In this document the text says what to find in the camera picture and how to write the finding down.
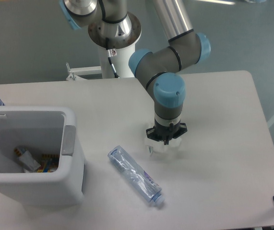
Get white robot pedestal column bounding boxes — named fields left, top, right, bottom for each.
left=98, top=32, right=142, bottom=68

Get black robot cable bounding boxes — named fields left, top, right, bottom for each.
left=104, top=37, right=120, bottom=79

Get orange yellow snack wrapper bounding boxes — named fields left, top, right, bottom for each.
left=36, top=154, right=60, bottom=173

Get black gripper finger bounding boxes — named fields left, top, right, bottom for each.
left=169, top=122, right=188, bottom=141
left=146, top=128, right=167, bottom=145

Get white plastic wrapper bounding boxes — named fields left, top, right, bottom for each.
left=143, top=122, right=182, bottom=156

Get white open trash can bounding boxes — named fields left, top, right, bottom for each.
left=0, top=106, right=86, bottom=206

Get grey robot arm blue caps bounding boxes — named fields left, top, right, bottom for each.
left=59, top=0, right=211, bottom=145

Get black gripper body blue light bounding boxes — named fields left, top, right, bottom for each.
left=154, top=123, right=180, bottom=142

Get crushed clear plastic bottle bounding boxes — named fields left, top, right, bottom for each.
left=107, top=146, right=165, bottom=207

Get white pedestal base frame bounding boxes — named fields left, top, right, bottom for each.
left=65, top=61, right=137, bottom=81

